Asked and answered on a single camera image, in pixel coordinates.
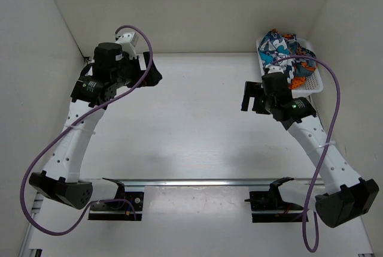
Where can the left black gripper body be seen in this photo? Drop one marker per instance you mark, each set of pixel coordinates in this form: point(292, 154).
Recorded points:
point(129, 74)

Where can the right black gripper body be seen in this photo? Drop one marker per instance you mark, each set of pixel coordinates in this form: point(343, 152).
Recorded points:
point(267, 102)

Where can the white perforated plastic basket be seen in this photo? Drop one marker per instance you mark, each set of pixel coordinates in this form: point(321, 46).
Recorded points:
point(313, 84)

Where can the colourful patterned shorts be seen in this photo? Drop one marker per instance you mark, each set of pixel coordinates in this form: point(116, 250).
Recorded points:
point(275, 46)

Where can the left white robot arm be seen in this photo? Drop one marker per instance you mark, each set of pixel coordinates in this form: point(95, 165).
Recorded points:
point(60, 178)

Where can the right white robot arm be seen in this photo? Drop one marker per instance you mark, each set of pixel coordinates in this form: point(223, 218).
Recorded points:
point(346, 194)

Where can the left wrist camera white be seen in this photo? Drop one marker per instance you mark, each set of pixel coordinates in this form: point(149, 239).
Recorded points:
point(128, 41)

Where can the aluminium front rail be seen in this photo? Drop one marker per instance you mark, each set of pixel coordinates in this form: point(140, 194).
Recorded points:
point(195, 182)

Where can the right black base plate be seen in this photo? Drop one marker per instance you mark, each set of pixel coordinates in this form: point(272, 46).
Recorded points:
point(266, 208)

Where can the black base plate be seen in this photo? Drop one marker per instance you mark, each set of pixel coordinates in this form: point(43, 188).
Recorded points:
point(119, 210)
point(266, 208)

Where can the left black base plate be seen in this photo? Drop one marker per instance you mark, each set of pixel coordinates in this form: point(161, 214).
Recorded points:
point(119, 210)

